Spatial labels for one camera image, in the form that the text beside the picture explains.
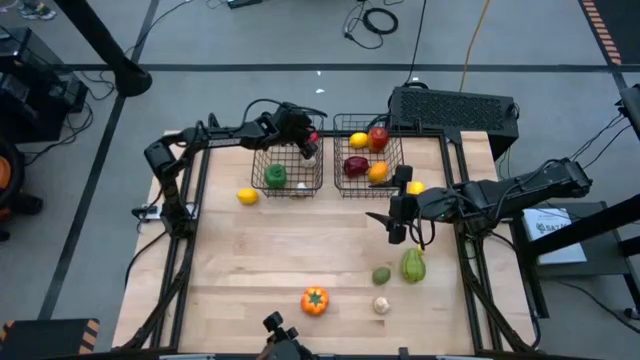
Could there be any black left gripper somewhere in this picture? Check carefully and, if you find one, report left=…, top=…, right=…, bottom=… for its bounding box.
left=272, top=102, right=324, bottom=160

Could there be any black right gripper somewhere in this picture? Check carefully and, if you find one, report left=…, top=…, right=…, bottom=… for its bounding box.
left=364, top=164, right=427, bottom=245

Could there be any orange fruit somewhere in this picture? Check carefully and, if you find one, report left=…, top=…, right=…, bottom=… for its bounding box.
left=367, top=160, right=390, bottom=185

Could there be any green bell pepper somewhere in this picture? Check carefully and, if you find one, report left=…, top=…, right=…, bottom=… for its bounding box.
left=263, top=163, right=289, bottom=190

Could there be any dark red apple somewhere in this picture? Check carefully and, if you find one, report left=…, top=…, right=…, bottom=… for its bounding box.
left=343, top=155, right=371, bottom=179

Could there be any red apple with stem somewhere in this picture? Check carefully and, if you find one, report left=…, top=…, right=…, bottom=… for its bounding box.
left=367, top=126, right=391, bottom=153

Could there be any ribbed light green squash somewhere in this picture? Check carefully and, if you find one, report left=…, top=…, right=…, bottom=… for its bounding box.
left=401, top=246, right=428, bottom=285

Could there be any orange-red persimmon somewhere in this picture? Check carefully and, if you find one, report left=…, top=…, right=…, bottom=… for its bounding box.
left=300, top=286, right=331, bottom=317

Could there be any black perforated computer case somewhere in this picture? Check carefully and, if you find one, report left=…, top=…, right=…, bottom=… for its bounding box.
left=388, top=84, right=521, bottom=162

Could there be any white printed paper sheet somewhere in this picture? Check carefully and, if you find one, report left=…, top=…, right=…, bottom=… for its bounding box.
left=521, top=206, right=589, bottom=266

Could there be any black pole with round base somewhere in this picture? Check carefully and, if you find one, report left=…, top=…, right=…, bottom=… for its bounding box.
left=52, top=0, right=154, bottom=99

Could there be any black side table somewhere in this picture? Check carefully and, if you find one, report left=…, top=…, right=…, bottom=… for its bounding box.
left=508, top=192, right=640, bottom=321

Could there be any black equipment rack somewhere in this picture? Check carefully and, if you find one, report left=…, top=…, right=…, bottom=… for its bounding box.
left=0, top=25, right=90, bottom=145

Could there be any black mat with orange stripes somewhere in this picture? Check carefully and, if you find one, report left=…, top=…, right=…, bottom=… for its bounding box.
left=578, top=0, right=640, bottom=67

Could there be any orange and black machine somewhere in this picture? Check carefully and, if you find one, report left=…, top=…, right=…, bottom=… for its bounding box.
left=0, top=137, right=45, bottom=244

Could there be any person's shoe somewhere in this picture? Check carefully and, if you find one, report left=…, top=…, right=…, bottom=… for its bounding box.
left=17, top=0, right=57, bottom=22

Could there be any black box with hazard stripes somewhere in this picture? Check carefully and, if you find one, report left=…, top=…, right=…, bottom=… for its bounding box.
left=0, top=317, right=101, bottom=360

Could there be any black wire basket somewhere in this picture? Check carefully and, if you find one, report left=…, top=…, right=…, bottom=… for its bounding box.
left=249, top=113, right=325, bottom=199
left=332, top=112, right=407, bottom=200

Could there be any black metal rig frame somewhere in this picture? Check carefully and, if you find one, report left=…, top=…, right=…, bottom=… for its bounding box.
left=119, top=112, right=540, bottom=354

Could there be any coiled black cable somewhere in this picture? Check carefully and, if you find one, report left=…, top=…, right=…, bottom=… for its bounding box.
left=342, top=0, right=400, bottom=51

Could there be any black floor cable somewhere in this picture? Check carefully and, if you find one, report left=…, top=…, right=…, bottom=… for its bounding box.
left=403, top=0, right=429, bottom=86

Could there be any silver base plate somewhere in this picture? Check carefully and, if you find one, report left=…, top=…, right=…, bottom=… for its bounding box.
left=130, top=202, right=165, bottom=222

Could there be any yellow floor cable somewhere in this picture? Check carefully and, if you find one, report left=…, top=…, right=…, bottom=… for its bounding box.
left=458, top=0, right=494, bottom=94

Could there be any black device with cables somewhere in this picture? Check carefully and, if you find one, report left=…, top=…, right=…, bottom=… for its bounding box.
left=615, top=83, right=640, bottom=142

